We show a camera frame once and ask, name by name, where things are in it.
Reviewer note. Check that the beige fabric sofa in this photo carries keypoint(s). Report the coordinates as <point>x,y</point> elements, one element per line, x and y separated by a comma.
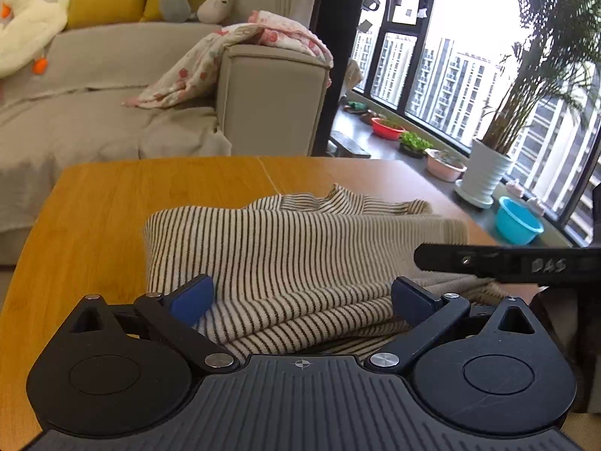
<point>263,98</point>

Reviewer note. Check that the striped knit sweater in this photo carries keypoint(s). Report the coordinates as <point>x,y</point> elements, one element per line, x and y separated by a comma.
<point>300,268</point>

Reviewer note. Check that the blue plastic basin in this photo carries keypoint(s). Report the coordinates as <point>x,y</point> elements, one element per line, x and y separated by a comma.
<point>519,223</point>

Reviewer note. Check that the dark wooden stool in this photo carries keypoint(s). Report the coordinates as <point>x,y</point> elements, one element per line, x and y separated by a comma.
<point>350,144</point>

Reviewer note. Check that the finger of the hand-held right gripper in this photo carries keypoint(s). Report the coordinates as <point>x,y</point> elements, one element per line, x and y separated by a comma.
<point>453,259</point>

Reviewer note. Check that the brown plant pot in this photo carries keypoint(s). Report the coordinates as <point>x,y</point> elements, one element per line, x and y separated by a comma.
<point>373,116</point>

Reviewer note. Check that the red plastic basin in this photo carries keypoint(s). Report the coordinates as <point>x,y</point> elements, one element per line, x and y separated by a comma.
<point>387,129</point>

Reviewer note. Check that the large yellow cushion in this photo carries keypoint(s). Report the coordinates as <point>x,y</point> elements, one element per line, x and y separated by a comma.
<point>105,2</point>

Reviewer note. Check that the tall palm plant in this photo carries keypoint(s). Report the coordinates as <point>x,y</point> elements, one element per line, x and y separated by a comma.
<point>549,42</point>

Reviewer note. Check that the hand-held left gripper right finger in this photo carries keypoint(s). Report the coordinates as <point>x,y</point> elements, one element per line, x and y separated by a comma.
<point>413,301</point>

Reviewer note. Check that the beige sofa cover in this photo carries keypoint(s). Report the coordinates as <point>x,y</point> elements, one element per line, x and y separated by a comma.
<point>94,145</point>

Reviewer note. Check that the pink floral blanket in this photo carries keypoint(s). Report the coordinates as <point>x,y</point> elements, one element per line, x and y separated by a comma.
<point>197,65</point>

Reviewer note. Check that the tray of green seedlings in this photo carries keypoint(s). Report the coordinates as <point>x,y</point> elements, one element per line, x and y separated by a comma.
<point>414,143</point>

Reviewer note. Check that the pink plant pot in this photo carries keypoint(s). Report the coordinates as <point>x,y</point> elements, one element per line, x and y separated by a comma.
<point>443,167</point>

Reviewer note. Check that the grey animal plush toy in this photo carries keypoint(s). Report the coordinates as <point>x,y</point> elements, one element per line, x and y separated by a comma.
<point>216,2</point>

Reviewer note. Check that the white duck plush toy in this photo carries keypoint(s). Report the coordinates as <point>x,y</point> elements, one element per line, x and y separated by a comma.
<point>23,23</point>

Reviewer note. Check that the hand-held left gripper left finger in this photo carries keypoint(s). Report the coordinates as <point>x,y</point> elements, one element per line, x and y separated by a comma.
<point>191,298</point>

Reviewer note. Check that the white ribbed plant pot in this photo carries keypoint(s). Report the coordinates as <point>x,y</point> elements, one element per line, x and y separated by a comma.
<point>486,171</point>

